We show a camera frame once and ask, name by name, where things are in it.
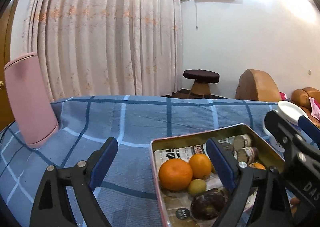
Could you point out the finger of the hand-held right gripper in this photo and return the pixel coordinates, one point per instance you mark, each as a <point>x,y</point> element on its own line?
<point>277,127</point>
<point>310,132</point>

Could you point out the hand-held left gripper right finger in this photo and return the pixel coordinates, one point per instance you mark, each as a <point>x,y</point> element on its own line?
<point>221,164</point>

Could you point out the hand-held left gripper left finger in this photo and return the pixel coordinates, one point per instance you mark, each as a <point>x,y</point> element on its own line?
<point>103,164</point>

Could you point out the dark brown passion fruit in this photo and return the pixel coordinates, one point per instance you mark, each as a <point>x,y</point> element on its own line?
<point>227,148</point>
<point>207,204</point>

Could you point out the sugarcane piece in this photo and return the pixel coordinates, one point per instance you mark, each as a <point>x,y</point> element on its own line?
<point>247,155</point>
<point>240,142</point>

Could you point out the small lumpy yellow fruit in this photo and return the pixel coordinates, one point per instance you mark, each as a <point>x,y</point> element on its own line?
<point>197,187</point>

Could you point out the pink tin box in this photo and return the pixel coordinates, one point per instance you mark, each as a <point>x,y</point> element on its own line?
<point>180,142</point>

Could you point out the large orange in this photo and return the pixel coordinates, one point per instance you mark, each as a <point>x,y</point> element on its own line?
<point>175,174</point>

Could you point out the white cartoon print mug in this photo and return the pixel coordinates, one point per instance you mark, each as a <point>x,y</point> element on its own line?
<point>278,145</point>

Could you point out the pink floral cushion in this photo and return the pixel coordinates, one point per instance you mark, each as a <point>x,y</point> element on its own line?
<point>315,109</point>

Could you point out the pink floral cloth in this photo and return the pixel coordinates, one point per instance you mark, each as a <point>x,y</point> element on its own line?
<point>283,95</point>

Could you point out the brown leather armchair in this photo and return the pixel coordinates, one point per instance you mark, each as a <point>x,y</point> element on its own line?
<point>257,84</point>

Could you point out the printed paper liner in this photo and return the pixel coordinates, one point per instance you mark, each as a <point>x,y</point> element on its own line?
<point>172,153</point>

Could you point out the blue plaid tablecloth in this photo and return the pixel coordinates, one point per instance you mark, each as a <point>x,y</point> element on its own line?
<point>137,122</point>

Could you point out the round dark cushioned stool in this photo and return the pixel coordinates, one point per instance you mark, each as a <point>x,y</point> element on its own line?
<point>201,75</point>

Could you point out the pink cylindrical bin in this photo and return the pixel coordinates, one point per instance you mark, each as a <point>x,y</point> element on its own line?
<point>30,99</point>

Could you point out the floral beige curtain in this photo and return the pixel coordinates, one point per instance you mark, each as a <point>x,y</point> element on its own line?
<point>100,29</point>

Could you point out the wooden door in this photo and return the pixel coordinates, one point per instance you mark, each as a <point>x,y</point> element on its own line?
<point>5,67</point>

